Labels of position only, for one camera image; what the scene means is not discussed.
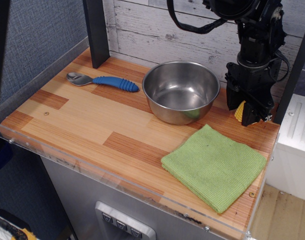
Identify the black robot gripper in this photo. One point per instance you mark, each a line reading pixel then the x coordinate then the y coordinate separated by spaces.
pixel 252 85

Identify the yellow toy corn piece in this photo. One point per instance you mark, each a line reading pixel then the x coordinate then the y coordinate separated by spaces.
pixel 239 111

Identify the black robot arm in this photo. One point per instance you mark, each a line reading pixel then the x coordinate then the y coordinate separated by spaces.
pixel 259 27

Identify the stainless steel bowl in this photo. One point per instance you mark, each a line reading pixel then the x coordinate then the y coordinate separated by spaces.
pixel 180 92

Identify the folded green cloth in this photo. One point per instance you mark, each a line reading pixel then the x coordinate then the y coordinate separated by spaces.
pixel 214 167

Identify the white aluminium side block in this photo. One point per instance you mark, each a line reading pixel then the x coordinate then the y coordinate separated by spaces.
pixel 286 171

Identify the brass screw right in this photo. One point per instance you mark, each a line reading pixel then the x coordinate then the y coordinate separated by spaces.
pixel 252 194

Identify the silver dispenser button panel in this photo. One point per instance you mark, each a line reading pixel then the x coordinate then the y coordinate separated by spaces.
pixel 123 222

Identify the silver toy fridge cabinet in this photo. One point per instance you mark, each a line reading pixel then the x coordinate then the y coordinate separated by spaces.
pixel 147 194

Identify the clear acrylic table guard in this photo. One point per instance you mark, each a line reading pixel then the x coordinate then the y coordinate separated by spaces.
pixel 103 126

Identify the yellow black object bottom left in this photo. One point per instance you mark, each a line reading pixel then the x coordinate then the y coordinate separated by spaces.
pixel 16 233

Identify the black right upright post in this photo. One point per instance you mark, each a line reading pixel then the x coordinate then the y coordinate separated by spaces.
pixel 294 26

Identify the black upright post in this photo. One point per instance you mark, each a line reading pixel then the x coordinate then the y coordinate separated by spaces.
pixel 294 26
pixel 96 31

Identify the blue handled metal spoon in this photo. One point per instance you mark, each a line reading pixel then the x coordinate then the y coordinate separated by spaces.
pixel 79 79

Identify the black left upright post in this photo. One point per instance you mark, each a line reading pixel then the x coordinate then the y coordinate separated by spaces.
pixel 96 31

